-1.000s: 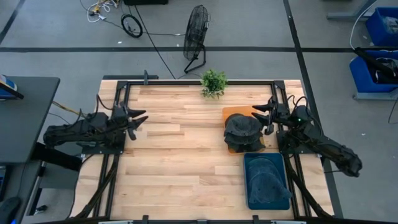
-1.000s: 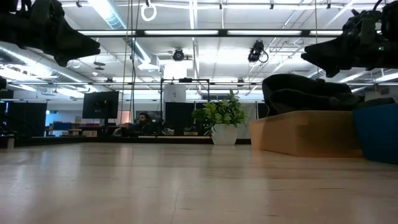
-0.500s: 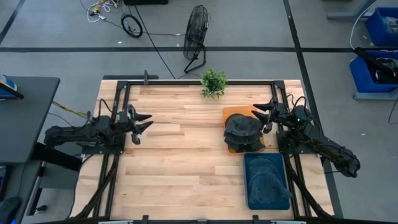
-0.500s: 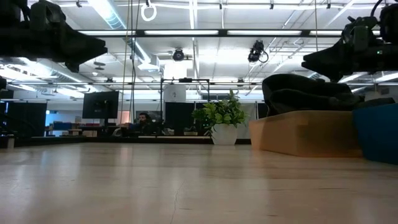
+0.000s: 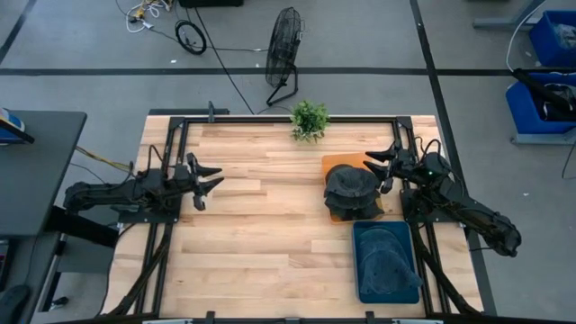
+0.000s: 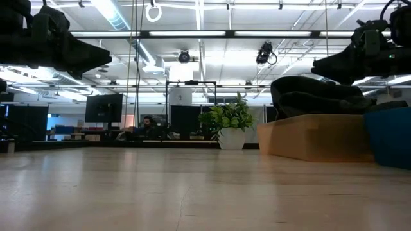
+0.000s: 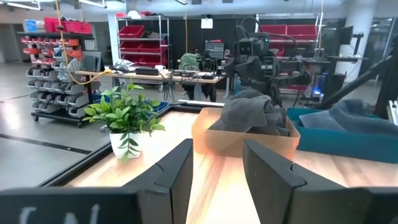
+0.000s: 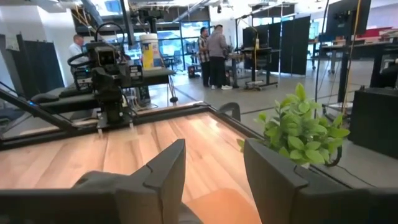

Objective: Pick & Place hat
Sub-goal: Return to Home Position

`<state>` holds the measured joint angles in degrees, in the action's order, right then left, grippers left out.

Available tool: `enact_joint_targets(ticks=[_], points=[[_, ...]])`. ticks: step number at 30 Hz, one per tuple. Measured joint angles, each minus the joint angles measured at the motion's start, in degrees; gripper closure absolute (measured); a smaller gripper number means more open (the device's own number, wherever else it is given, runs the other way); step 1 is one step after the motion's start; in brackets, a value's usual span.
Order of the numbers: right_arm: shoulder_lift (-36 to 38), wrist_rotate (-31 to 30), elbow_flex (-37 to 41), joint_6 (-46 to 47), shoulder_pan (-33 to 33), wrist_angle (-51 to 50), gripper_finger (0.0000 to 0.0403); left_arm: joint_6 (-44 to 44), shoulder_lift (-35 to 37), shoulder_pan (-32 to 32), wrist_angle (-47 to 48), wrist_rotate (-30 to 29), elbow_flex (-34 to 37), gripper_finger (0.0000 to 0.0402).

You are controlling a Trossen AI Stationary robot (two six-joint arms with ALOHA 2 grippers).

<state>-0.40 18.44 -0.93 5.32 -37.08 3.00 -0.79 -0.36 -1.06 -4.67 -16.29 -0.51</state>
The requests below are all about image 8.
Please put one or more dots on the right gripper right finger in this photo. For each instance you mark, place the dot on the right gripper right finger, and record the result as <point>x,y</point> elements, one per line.
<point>273,183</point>

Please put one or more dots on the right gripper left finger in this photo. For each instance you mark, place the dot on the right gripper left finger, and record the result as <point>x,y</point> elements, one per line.
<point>158,193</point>

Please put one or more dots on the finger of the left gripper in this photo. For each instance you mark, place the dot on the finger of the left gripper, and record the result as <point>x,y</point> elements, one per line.
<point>132,126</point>
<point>100,132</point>

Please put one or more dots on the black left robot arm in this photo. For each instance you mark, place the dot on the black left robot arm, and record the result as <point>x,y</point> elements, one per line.
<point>84,77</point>

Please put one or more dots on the person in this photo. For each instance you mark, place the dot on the person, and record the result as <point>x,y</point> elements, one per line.
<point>76,49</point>
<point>203,56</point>
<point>217,56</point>

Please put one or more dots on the orange flat mat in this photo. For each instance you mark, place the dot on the orange flat mat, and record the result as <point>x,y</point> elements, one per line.
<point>224,208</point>

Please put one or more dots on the green potted plant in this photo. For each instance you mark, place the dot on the green potted plant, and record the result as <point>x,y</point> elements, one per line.
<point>298,130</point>

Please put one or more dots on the white yellow wipes canister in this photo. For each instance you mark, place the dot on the white yellow wipes canister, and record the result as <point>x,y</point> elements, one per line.
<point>150,51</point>

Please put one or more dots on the dark partition panel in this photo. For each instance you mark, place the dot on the dark partition panel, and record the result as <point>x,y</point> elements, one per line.
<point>43,65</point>

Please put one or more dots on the black curved clamp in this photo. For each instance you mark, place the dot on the black curved clamp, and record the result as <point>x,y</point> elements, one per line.
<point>230,107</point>

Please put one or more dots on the black cabinet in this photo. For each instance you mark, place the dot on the black cabinet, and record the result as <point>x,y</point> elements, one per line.
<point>376,121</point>

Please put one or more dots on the black standing desk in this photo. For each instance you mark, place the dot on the black standing desk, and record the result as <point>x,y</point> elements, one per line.
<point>261,53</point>

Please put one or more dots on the black folding partition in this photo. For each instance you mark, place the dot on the black folding partition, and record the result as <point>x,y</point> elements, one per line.
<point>295,43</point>

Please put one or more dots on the black monitor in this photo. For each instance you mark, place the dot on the black monitor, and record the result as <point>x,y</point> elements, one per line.
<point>348,17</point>

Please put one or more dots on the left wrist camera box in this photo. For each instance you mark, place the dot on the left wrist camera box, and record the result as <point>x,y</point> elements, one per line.
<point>106,56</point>

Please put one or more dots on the black diagonal frame strut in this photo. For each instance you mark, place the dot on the black diagonal frame strut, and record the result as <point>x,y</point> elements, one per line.
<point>40,112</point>

